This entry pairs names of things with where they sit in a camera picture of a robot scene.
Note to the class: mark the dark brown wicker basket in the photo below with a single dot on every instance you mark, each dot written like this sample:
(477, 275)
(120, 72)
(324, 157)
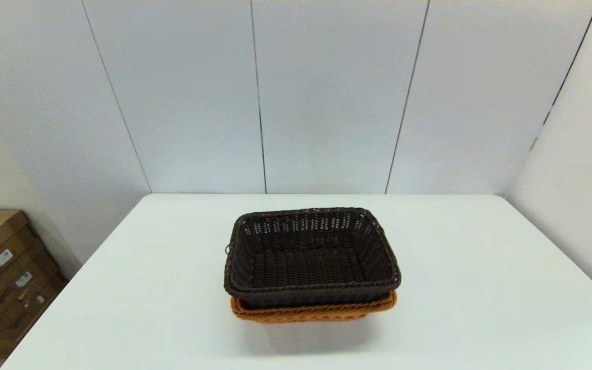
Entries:
(311, 257)

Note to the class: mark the orange wicker basket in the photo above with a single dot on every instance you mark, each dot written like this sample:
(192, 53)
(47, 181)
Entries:
(306, 313)

